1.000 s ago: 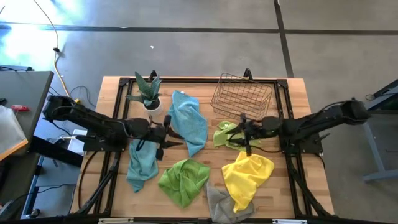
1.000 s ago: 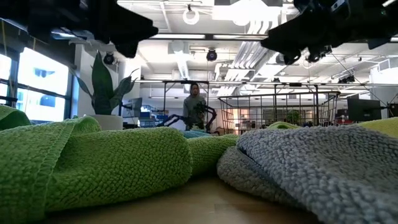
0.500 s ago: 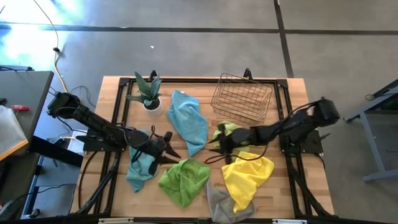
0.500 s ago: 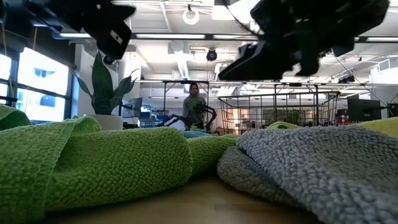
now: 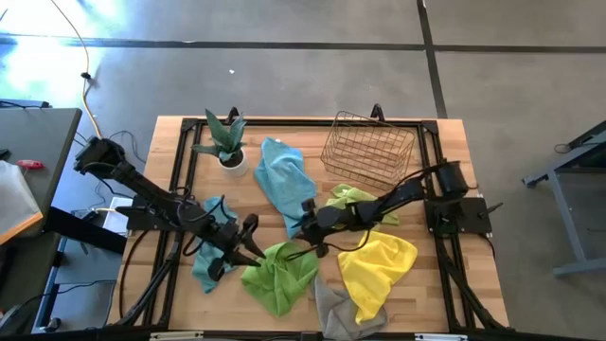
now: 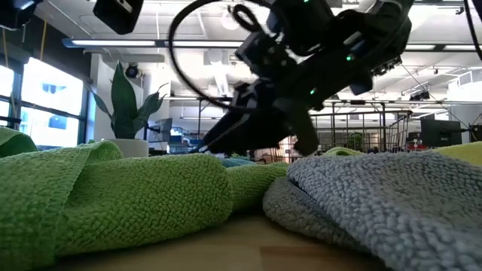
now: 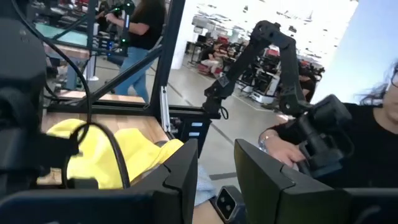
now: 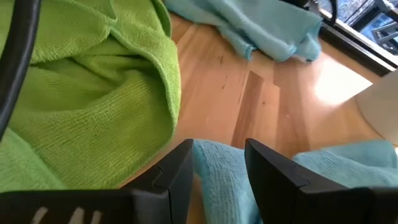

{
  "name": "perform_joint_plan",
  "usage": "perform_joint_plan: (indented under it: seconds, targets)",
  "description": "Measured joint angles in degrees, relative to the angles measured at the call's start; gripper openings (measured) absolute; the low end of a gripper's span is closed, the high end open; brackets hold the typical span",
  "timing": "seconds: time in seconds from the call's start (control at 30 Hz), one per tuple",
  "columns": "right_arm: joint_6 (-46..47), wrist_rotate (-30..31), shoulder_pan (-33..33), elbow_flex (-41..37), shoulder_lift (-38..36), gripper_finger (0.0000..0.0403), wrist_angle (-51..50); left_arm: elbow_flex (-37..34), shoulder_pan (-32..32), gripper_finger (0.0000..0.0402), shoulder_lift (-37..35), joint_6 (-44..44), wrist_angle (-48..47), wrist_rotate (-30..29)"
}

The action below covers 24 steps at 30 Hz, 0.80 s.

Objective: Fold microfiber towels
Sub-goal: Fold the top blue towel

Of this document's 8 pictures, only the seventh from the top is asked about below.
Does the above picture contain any white frame bracket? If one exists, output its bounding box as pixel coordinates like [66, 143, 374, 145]
[159, 85, 172, 134]

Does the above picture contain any small black table camera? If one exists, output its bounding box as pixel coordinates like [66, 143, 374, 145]
[211, 185, 248, 224]

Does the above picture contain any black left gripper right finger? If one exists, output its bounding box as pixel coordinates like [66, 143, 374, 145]
[234, 139, 343, 224]

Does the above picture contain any yellow microfiber towel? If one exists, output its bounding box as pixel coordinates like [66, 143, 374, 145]
[46, 118, 184, 190]

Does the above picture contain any black aluminium rig frame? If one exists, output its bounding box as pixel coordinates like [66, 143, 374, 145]
[43, 0, 222, 134]

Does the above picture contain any person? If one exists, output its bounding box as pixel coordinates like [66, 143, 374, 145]
[95, 0, 167, 104]
[257, 58, 398, 190]
[200, 42, 231, 75]

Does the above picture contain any person's hand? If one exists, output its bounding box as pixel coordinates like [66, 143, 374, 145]
[264, 134, 307, 169]

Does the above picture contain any grey microfiber towel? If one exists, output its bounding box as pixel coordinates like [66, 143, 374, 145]
[194, 164, 217, 207]

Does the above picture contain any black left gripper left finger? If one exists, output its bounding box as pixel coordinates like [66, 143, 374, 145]
[127, 139, 198, 224]

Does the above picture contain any black control box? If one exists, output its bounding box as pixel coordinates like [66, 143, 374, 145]
[169, 115, 213, 158]

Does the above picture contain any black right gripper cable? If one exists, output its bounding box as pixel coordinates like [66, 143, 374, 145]
[12, 0, 131, 189]

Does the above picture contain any black leader arm handle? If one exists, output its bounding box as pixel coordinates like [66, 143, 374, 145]
[292, 94, 355, 180]

